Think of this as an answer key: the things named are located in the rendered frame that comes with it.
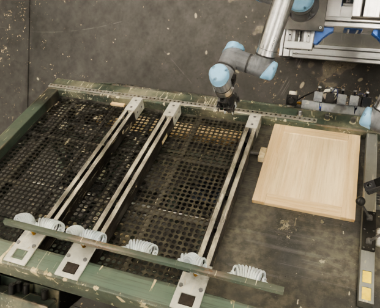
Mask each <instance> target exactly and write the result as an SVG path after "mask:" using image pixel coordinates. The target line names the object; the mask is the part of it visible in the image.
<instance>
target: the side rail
mask: <svg viewBox="0 0 380 308"><path fill-rule="evenodd" d="M59 97H60V96H59V92H58V90H57V89H49V88H47V89H46V90H45V91H44V92H43V93H42V94H41V95H40V96H39V97H38V98H37V99H36V100H35V101H34V102H33V103H32V104H31V105H30V106H29V107H28V108H27V109H26V110H25V111H24V112H23V113H22V114H21V115H20V116H19V117H18V118H17V119H16V120H15V121H14V122H13V123H12V124H11V125H10V126H9V127H8V128H7V129H6V130H5V131H4V132H3V133H2V134H1V135H0V159H1V158H2V157H3V156H4V155H5V154H6V153H7V152H8V151H9V150H10V149H11V148H12V147H13V146H14V145H15V143H16V142H17V141H18V140H19V139H20V138H21V137H22V136H23V135H24V134H25V132H27V130H28V129H30V127H32V126H33V124H35V122H36V121H37V120H38V119H39V118H40V117H41V116H42V115H43V114H44V113H45V111H46V110H47V109H48V108H49V107H50V106H51V105H52V104H53V103H54V102H55V101H56V100H57V99H58V98H59Z"/></svg>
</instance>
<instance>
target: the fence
mask: <svg viewBox="0 0 380 308"><path fill-rule="evenodd" d="M377 141H378V135H377V134H369V133H367V135H366V138H365V156H364V169H363V184H364V183H365V182H368V181H370V180H374V179H376V169H377ZM362 197H363V198H365V205H364V206H365V208H366V209H367V211H373V212H376V193H373V194H370V195H368V194H367V193H366V191H365V189H364V187H363V191H362ZM362 223H363V208H362V214H361V226H360V249H359V272H358V284H357V306H359V307H363V308H372V307H373V304H374V253H375V252H370V251H364V250H361V247H362ZM363 270H364V271H369V272H371V284H369V283H366V282H362V274H363ZM362 287H366V288H370V289H371V301H368V300H365V299H362Z"/></svg>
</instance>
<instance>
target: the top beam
mask: <svg viewBox="0 0 380 308"><path fill-rule="evenodd" d="M14 244H15V242H13V241H9V240H5V239H2V238H0V273H3V274H7V275H9V276H13V277H17V278H20V279H24V280H26V281H30V282H34V283H37V284H40V285H44V286H47V287H51V288H55V289H57V290H61V291H64V292H67V293H71V294H74V295H78V296H82V297H85V298H88V299H92V300H95V301H98V302H101V303H105V304H109V305H112V306H116V307H119V308H172V307H170V303H171V300H172V298H173V295H174V292H175V291H176V288H177V285H174V284H170V283H167V282H163V281H160V280H156V279H151V278H148V277H144V276H140V275H137V274H133V273H129V272H126V271H121V270H119V269H114V268H110V267H107V266H103V265H99V264H96V263H91V262H88V264H87V265H86V267H85V269H84V271H83V273H82V275H81V276H80V278H79V279H78V281H76V280H72V279H68V278H66V277H62V276H57V275H55V274H54V273H55V272H56V270H57V268H58V266H59V265H60V264H61V262H62V260H63V259H64V257H65V255H62V254H57V253H54V252H50V251H46V250H43V249H39V248H37V249H36V251H35V252H34V254H33V255H32V257H31V258H30V259H29V261H28V262H27V264H26V265H25V266H23V265H19V264H16V263H12V262H8V261H5V260H3V259H4V257H5V256H6V255H7V253H8V252H9V251H10V249H11V248H12V246H13V245H14ZM27 253H28V251H24V250H21V249H17V251H16V252H15V253H14V255H13V256H12V258H15V259H19V260H22V259H23V258H24V257H25V255H26V254H27ZM199 308H262V307H257V306H253V305H250V304H246V303H243V302H239V301H235V300H232V299H227V298H223V297H220V296H215V295H212V294H208V293H204V295H203V299H202V301H201V304H200V307H199Z"/></svg>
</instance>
